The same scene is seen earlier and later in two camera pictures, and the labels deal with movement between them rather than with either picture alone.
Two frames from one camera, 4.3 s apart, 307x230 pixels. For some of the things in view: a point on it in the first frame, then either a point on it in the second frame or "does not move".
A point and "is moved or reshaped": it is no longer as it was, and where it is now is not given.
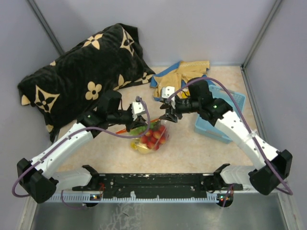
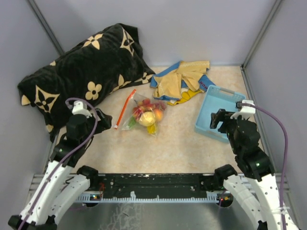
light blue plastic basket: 204,128 does not move
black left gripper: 139,121 → 105,123
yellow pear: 143,150 is moved or reshaped
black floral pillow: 69,89 does not move
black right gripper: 171,114 → 221,115
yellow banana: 133,145 → 151,129
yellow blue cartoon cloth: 178,76 does not move
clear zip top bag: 149,137 is moved or reshaped
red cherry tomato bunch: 153,138 is moved or reshaped
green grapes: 139,130 is moved or reshaped
